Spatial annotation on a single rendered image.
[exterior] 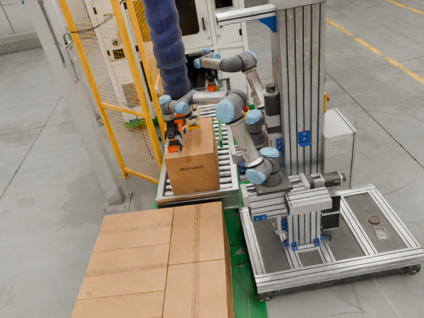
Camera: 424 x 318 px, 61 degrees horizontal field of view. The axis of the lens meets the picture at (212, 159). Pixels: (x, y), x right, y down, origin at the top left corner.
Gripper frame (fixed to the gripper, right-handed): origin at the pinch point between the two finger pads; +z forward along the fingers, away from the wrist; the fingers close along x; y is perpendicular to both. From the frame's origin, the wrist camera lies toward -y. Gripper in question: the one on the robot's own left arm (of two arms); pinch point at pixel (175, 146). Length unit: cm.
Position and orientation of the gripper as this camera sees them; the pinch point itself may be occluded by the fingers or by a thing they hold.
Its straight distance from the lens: 243.5
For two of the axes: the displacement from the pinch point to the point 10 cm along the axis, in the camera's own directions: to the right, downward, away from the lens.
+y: 0.1, -5.7, 8.2
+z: 1.4, 8.1, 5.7
